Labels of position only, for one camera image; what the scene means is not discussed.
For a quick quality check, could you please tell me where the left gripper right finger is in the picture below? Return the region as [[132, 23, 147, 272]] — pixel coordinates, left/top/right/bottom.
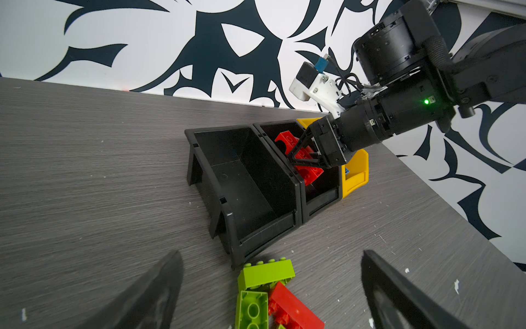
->
[[361, 249, 467, 329]]

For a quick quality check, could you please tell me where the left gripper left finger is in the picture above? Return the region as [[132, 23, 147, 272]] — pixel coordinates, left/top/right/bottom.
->
[[78, 249, 184, 328]]

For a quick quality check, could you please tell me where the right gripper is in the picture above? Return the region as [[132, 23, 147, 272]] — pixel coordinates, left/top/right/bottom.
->
[[288, 75, 456, 169]]

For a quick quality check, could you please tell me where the red long brick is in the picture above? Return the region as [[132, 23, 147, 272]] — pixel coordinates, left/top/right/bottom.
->
[[295, 146, 324, 186]]

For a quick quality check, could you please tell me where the green brick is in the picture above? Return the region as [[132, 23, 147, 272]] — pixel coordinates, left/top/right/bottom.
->
[[238, 257, 296, 291], [234, 291, 269, 329]]

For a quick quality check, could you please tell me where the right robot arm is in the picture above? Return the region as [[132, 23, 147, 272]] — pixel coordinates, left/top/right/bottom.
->
[[288, 1, 525, 169]]

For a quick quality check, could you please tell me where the right black bin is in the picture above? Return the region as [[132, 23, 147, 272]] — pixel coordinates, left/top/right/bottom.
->
[[254, 119, 342, 224]]

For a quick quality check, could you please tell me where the black bin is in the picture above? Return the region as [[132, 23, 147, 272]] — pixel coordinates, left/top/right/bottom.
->
[[185, 126, 303, 268], [254, 119, 342, 224]]

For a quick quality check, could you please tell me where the yellow bin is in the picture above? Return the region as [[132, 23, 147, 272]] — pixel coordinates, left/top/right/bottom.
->
[[295, 117, 370, 200]]

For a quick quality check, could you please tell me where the left black bin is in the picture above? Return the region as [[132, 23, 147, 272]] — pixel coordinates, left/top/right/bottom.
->
[[185, 126, 303, 268]]

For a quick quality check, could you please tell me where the green brick top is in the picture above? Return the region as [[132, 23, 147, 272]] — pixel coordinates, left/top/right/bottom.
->
[[238, 257, 296, 291]]

